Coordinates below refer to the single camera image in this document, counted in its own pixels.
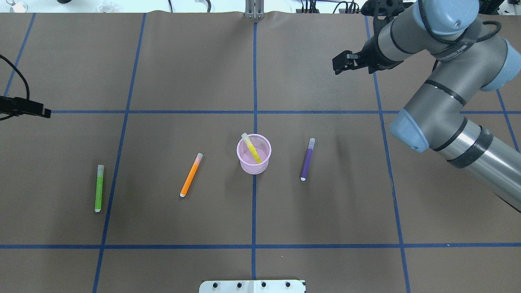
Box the pink mesh pen holder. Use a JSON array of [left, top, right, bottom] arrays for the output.
[[236, 133, 272, 175]]

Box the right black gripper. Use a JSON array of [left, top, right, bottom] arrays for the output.
[[332, 39, 391, 75]]

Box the white pedestal column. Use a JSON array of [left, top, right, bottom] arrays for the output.
[[199, 280, 307, 293]]

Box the aluminium frame post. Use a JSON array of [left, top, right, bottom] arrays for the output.
[[245, 0, 265, 20]]

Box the yellow highlighter pen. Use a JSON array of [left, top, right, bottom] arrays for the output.
[[241, 132, 262, 164]]

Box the orange highlighter pen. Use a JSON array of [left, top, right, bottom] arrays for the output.
[[179, 153, 203, 198]]

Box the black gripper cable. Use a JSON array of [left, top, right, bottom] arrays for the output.
[[419, 0, 502, 45]]

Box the green highlighter pen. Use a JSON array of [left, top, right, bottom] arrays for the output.
[[94, 165, 105, 213]]

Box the purple highlighter pen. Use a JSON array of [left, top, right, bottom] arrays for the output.
[[299, 138, 315, 181]]

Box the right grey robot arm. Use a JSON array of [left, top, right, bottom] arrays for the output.
[[332, 0, 521, 211]]

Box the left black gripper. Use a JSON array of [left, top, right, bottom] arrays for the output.
[[0, 96, 52, 118]]

